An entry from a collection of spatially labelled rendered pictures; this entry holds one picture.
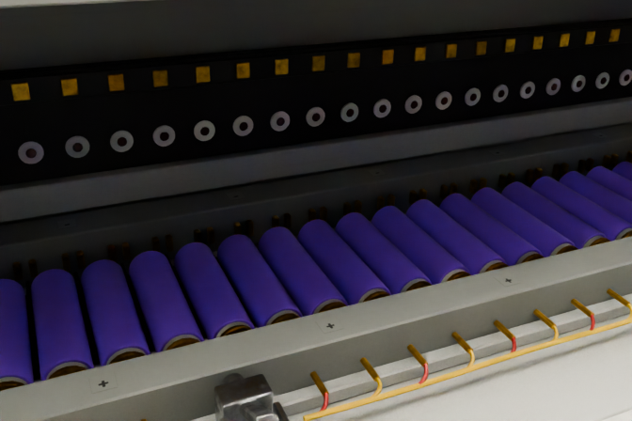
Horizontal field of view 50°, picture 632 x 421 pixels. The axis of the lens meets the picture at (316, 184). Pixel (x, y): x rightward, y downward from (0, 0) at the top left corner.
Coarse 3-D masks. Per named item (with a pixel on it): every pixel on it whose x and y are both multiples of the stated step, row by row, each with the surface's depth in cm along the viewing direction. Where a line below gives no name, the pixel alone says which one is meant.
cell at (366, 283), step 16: (320, 224) 33; (304, 240) 33; (320, 240) 32; (336, 240) 32; (320, 256) 31; (336, 256) 31; (352, 256) 31; (336, 272) 30; (352, 272) 30; (368, 272) 30; (352, 288) 29; (368, 288) 28; (384, 288) 29
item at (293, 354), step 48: (624, 240) 32; (432, 288) 28; (480, 288) 28; (528, 288) 28; (576, 288) 29; (624, 288) 31; (240, 336) 25; (288, 336) 25; (336, 336) 25; (384, 336) 26; (432, 336) 27; (480, 336) 28; (576, 336) 28; (48, 384) 22; (96, 384) 22; (144, 384) 22; (192, 384) 23; (288, 384) 25
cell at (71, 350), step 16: (48, 272) 29; (64, 272) 29; (32, 288) 29; (48, 288) 28; (64, 288) 28; (32, 304) 28; (48, 304) 27; (64, 304) 27; (80, 304) 28; (48, 320) 26; (64, 320) 26; (80, 320) 26; (48, 336) 25; (64, 336) 25; (80, 336) 25; (48, 352) 24; (64, 352) 24; (80, 352) 24; (48, 368) 24
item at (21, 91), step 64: (128, 64) 32; (192, 64) 33; (256, 64) 34; (320, 64) 35; (384, 64) 37; (448, 64) 39; (512, 64) 41; (576, 64) 43; (0, 128) 30; (64, 128) 32; (128, 128) 33; (192, 128) 34; (256, 128) 36; (320, 128) 37; (384, 128) 39
